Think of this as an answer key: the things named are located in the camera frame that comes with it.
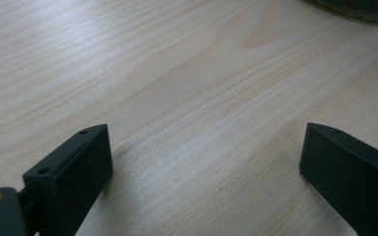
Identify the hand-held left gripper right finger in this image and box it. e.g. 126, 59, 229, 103
298, 122, 378, 236

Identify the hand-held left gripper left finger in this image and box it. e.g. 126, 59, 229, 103
23, 123, 114, 236

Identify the dark green woven object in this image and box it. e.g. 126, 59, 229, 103
299, 0, 378, 28

